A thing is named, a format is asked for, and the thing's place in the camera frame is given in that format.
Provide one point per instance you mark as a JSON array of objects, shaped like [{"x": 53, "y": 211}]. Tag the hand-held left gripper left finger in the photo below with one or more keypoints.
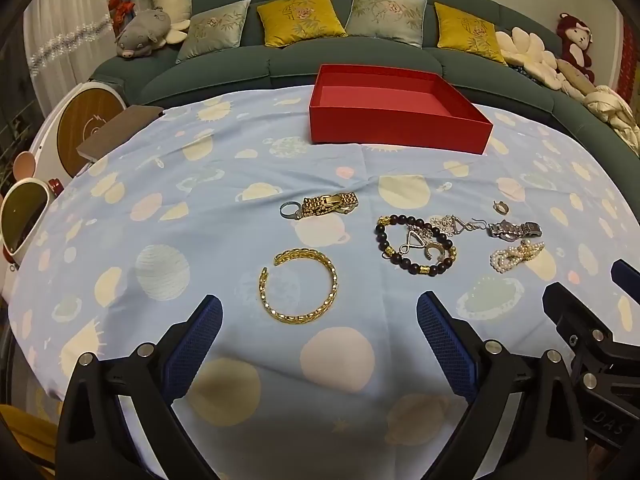
[{"x": 195, "y": 345}]

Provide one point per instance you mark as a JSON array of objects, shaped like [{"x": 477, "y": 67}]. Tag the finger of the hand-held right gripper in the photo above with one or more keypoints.
[
  {"x": 575, "y": 312},
  {"x": 627, "y": 275}
]

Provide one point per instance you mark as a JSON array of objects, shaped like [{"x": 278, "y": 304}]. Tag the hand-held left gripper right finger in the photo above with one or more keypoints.
[{"x": 445, "y": 345}]

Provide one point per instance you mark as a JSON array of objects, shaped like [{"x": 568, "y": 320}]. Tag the silver watch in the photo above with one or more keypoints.
[{"x": 510, "y": 230}]

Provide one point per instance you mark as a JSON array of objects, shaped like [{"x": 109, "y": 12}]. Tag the gold watch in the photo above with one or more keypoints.
[{"x": 325, "y": 204}]

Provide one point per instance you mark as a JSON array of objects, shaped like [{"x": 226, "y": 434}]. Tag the red cardboard box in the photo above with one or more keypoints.
[{"x": 395, "y": 125}]

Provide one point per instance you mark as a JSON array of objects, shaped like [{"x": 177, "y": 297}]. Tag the blue planet-print tablecloth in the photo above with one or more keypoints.
[{"x": 200, "y": 240}]

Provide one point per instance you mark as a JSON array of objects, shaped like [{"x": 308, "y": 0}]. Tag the cream blanket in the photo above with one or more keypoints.
[{"x": 615, "y": 110}]

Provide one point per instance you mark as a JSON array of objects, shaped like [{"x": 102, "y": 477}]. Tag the yellow seat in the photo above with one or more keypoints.
[{"x": 20, "y": 427}]

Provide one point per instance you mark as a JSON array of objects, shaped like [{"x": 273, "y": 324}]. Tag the brown oval cushion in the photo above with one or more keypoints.
[{"x": 570, "y": 72}]

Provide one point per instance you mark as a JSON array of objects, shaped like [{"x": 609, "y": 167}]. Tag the white toy with dark visor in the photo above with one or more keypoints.
[{"x": 20, "y": 220}]

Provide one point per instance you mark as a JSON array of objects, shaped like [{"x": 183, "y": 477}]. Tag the brown notebook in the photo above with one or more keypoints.
[{"x": 120, "y": 127}]

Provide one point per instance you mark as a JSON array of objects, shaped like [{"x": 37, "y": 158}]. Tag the dark red monkey plush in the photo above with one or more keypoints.
[{"x": 575, "y": 35}]

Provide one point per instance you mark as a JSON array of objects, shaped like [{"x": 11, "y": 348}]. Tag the round white wooden-faced appliance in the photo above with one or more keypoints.
[{"x": 85, "y": 125}]

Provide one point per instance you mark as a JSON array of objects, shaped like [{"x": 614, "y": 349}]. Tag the white flower-shaped cushion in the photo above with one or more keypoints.
[{"x": 525, "y": 50}]

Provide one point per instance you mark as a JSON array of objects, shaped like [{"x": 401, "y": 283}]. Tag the yellow embroidered pillow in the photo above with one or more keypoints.
[
  {"x": 300, "y": 17},
  {"x": 465, "y": 30}
]

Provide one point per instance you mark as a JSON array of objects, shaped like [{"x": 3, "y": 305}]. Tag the dark green sofa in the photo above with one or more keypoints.
[{"x": 300, "y": 62}]

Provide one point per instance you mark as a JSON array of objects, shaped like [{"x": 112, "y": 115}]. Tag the grey-green embroidered pillow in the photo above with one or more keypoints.
[
  {"x": 385, "y": 15},
  {"x": 215, "y": 30}
]

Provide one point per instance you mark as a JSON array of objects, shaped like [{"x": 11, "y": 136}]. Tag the grey pig plush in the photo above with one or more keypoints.
[{"x": 145, "y": 30}]

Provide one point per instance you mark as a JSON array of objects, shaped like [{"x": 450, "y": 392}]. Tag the red bow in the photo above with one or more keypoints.
[{"x": 122, "y": 10}]

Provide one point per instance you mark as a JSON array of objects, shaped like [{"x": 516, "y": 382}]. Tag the white curtain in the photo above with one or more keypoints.
[{"x": 65, "y": 20}]

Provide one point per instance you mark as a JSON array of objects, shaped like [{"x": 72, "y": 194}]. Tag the red bordered wall hanging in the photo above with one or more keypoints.
[{"x": 627, "y": 55}]

